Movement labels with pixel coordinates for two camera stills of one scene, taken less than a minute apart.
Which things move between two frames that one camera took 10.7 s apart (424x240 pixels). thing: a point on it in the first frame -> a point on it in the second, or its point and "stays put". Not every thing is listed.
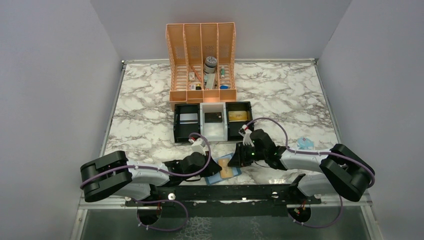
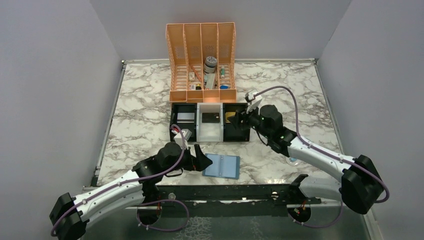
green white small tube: (222, 72) stays put
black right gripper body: (248, 153) -> (254, 122)
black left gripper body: (207, 172) -> (186, 163)
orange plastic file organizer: (203, 57) stays put
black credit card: (214, 117) stays put
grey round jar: (210, 64) stays put
